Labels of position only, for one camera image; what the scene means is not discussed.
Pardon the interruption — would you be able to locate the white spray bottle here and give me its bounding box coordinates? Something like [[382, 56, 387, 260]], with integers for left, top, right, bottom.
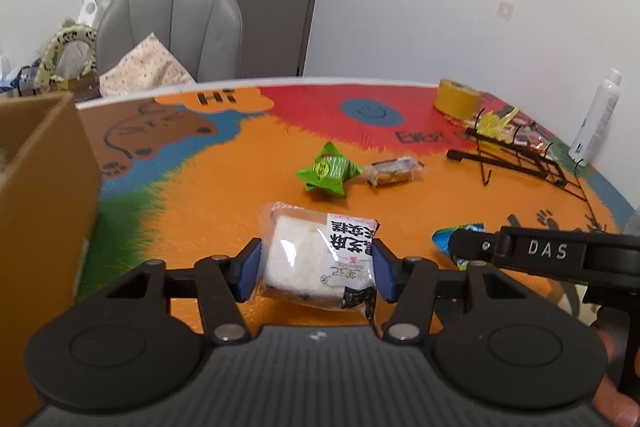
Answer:
[[568, 68, 623, 168]]

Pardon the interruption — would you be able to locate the small brown snack packet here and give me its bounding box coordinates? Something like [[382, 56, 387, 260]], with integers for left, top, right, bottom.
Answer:
[[364, 157, 425, 188]]

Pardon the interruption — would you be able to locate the black wire rack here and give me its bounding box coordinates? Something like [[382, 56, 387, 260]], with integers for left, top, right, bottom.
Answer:
[[446, 107, 608, 234]]

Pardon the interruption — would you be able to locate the grey chair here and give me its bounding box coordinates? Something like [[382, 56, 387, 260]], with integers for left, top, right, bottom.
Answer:
[[95, 0, 244, 84]]

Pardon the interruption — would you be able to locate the person's right hand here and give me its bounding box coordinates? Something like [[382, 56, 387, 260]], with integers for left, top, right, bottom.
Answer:
[[590, 329, 640, 427]]

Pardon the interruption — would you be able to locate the spotted cream cushion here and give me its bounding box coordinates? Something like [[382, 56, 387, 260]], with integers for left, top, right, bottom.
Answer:
[[99, 33, 197, 98]]

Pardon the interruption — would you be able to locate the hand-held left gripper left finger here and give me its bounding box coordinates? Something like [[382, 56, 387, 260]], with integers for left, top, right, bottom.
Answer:
[[102, 238, 264, 345]]

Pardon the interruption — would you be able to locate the green triangular snack packet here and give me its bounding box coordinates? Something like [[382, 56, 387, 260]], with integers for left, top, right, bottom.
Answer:
[[295, 141, 365, 200]]

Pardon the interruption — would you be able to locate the brown cardboard box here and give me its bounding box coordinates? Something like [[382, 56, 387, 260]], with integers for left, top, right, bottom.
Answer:
[[0, 92, 103, 418]]

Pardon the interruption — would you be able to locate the yellow snack packet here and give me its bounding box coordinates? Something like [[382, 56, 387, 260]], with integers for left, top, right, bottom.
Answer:
[[472, 106, 521, 138]]

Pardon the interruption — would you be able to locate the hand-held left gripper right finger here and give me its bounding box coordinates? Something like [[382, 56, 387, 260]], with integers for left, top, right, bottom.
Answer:
[[371, 238, 532, 343]]

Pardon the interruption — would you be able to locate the yellow tape roll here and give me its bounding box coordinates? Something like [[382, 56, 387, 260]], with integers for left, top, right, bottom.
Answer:
[[433, 79, 480, 120]]

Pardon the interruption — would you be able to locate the white rice cake packet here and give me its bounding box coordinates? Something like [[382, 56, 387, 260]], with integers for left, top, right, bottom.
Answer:
[[255, 202, 381, 324]]

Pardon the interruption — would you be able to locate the green blue snack packet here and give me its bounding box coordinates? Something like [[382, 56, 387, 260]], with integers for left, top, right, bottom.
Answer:
[[432, 222, 486, 269]]

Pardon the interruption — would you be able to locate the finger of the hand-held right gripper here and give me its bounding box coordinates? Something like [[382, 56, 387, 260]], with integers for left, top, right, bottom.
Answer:
[[447, 227, 505, 267]]

